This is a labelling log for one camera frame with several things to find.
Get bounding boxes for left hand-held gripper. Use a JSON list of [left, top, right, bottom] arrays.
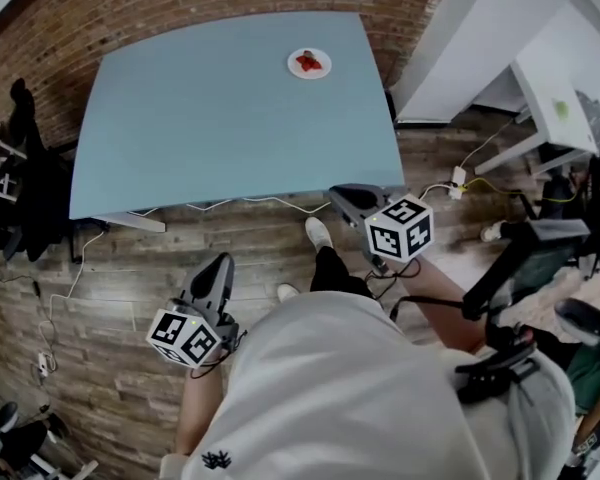
[[145, 252, 240, 369]]

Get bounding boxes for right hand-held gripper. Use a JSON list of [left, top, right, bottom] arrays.
[[329, 183, 434, 273]]

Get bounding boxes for white round plate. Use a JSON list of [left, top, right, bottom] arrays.
[[287, 46, 333, 80]]

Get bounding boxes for black shoulder harness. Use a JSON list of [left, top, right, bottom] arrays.
[[454, 327, 539, 405]]

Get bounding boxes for person's left forearm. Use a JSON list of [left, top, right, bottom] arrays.
[[173, 352, 229, 457]]

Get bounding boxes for person's right forearm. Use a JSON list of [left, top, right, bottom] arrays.
[[389, 256, 486, 354]]

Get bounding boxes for light blue table top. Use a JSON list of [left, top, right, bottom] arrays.
[[68, 10, 407, 234]]

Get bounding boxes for person's right white shoe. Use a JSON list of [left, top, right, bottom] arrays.
[[304, 216, 334, 250]]

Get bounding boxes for person's black trousers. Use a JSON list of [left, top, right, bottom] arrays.
[[308, 245, 377, 300]]

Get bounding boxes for black floor stand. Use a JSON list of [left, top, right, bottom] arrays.
[[382, 87, 399, 125]]

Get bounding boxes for white power strip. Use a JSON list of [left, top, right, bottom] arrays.
[[448, 165, 467, 200]]

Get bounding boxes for black office chair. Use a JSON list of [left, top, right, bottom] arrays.
[[0, 202, 112, 265]]

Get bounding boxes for person's white t-shirt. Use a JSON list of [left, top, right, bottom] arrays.
[[158, 290, 579, 480]]

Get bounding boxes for black hanging coat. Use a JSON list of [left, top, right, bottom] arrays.
[[7, 77, 74, 262]]

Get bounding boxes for grey hand-held device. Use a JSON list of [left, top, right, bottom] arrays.
[[554, 296, 600, 349]]

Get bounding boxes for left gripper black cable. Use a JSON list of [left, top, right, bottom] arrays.
[[189, 330, 249, 380]]

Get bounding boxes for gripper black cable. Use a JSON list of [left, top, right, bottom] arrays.
[[364, 257, 466, 324], [189, 330, 249, 380]]

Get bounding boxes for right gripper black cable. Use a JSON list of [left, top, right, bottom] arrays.
[[364, 257, 466, 324]]

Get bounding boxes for yellow cable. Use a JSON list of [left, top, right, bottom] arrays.
[[462, 177, 581, 204]]

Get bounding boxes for long white floor cable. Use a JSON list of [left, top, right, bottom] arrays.
[[37, 195, 454, 369]]

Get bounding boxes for black shoulder mount arm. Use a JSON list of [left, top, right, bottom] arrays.
[[462, 217, 592, 322]]

